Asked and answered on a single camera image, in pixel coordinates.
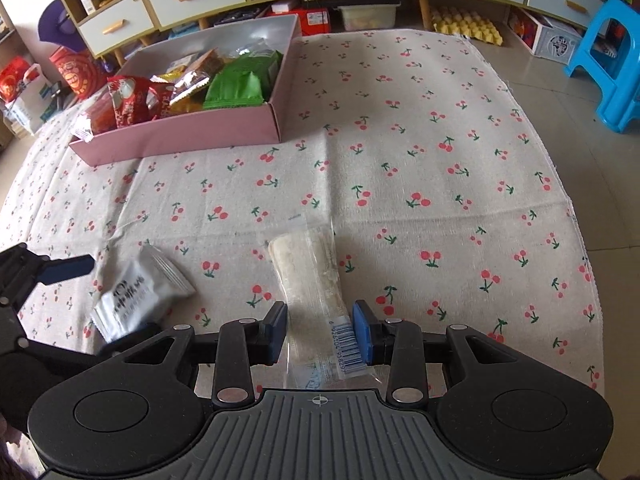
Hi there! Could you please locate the clear rice cracker pack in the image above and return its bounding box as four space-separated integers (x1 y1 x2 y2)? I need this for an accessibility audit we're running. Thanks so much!
267 214 383 390

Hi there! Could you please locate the white foil snack packet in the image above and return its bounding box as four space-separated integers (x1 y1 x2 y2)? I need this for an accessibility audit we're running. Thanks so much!
91 245 195 342

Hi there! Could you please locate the red snack packet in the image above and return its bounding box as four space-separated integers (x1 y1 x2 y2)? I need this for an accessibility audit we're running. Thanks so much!
107 76 162 129
146 81 174 120

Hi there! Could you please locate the green snack bag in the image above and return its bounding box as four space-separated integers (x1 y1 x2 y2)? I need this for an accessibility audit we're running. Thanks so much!
202 51 282 110

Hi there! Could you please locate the orange wafer pack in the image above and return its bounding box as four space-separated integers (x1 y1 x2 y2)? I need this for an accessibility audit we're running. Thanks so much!
186 49 224 76

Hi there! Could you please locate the gold foil snack bar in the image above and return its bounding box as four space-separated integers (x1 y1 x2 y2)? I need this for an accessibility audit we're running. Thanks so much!
169 96 204 116

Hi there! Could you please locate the silver foil packet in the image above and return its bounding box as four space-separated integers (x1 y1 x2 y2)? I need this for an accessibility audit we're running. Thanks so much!
224 38 274 60

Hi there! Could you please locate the white shopping bag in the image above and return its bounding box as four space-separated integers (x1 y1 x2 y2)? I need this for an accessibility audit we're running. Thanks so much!
3 63 58 134

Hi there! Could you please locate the pink translucent snack bag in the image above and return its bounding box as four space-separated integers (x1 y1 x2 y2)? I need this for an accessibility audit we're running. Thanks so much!
74 92 116 142

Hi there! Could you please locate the cherry print cloth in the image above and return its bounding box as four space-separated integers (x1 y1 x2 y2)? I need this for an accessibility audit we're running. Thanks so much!
1 30 604 390

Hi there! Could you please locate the purple hat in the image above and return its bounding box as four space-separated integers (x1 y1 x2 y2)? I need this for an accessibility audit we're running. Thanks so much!
37 0 87 52

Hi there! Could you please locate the pink cardboard box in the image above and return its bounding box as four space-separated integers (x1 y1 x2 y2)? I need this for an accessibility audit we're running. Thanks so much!
70 15 300 166

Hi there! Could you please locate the blue plastic stool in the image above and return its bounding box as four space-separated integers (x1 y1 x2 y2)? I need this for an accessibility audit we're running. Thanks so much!
564 0 639 133

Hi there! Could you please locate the yellow egg tray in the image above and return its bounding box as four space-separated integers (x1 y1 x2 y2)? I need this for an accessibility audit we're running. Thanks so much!
431 6 503 47

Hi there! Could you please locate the red gift box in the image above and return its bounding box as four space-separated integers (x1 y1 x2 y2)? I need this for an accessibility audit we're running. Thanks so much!
266 8 331 36

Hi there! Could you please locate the clear plastic storage bin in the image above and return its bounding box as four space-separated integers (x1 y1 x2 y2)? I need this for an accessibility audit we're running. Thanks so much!
338 4 398 32

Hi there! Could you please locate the white patterned storage box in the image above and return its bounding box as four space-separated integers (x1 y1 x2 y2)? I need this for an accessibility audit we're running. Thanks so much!
506 6 582 65

